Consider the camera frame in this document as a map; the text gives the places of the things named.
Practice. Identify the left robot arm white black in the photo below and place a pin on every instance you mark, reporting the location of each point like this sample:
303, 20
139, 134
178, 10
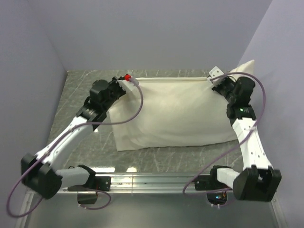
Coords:
42, 172

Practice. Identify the cream pillowcase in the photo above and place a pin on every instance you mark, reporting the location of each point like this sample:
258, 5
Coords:
170, 112

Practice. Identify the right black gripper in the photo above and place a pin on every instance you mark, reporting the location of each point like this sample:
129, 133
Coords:
227, 80

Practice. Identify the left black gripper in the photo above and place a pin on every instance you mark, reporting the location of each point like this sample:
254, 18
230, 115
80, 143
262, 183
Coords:
114, 81

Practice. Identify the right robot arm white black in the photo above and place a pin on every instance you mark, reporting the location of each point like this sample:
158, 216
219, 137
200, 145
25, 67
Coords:
259, 180

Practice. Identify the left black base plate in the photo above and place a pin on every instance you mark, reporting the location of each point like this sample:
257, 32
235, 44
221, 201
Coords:
102, 183

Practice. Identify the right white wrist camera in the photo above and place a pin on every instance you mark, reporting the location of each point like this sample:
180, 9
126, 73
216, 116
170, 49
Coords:
215, 76

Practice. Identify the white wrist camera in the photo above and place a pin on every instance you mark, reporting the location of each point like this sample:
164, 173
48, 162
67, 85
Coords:
215, 76
128, 83

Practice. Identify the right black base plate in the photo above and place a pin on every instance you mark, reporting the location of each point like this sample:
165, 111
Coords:
212, 182

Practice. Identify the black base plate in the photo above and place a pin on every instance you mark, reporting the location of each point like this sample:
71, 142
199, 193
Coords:
212, 182
102, 183

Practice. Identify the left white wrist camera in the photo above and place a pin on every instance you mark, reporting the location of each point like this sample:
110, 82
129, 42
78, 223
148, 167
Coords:
128, 83

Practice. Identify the aluminium front rail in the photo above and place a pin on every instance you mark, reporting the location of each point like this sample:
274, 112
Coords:
123, 183

